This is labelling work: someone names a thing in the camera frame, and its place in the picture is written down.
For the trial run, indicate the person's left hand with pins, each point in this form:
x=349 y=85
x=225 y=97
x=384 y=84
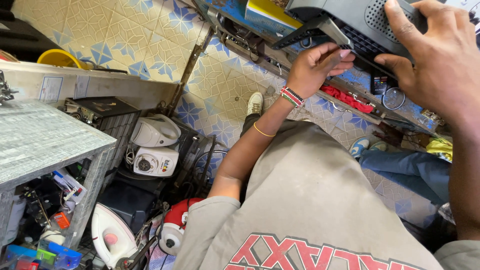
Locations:
x=311 y=71

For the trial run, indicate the person's right hand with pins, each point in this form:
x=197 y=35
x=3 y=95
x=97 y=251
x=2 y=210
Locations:
x=438 y=63

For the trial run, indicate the black television with grey stand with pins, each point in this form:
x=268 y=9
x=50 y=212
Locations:
x=356 y=22

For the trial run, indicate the red cloth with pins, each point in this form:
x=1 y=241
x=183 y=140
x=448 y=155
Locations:
x=345 y=98

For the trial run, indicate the black remote control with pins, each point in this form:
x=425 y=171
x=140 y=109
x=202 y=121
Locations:
x=378 y=83

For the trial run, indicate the yellow and blue carton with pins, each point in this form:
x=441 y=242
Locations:
x=268 y=15

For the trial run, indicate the thin yellow wrist band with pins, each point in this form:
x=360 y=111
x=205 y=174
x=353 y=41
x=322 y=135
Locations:
x=262 y=132

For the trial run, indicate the person's black trousers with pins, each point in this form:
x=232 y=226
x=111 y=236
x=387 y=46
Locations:
x=248 y=124

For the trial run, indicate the yellow cloth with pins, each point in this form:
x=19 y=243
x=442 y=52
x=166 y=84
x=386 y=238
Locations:
x=439 y=148

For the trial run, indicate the blue worn workbench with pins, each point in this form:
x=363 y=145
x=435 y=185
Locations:
x=240 y=15

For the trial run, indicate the person's grey printed t-shirt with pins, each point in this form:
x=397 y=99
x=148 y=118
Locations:
x=318 y=195

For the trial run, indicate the white rounded blender base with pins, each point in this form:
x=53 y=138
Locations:
x=154 y=131

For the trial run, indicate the white blender base with buttons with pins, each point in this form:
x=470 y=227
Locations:
x=155 y=161

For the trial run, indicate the white counter ledge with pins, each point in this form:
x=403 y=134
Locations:
x=112 y=84

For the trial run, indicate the red and white appliance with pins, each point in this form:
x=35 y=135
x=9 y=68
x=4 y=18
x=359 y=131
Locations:
x=176 y=223

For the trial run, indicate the black electronic chassis box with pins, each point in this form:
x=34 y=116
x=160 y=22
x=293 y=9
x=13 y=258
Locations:
x=103 y=112

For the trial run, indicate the black plastic case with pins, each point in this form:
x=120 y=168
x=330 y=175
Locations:
x=127 y=204

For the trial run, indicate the yellow plastic bowl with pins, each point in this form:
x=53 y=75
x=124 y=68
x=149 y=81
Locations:
x=60 y=59

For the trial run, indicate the white clothes iron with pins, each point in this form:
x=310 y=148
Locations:
x=110 y=236

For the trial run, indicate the grey wooden table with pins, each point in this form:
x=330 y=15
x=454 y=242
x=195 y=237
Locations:
x=41 y=142

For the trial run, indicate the black bag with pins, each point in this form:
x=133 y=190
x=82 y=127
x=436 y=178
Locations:
x=26 y=37

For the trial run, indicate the small orange box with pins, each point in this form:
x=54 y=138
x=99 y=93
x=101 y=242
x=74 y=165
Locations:
x=61 y=220

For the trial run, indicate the heap of clutter under table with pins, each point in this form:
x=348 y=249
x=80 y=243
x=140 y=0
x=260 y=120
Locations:
x=41 y=202

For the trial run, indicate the metal clamp tool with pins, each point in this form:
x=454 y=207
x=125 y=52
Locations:
x=5 y=90

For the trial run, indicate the blue plastic tool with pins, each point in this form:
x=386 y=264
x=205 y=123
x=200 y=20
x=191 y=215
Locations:
x=52 y=253

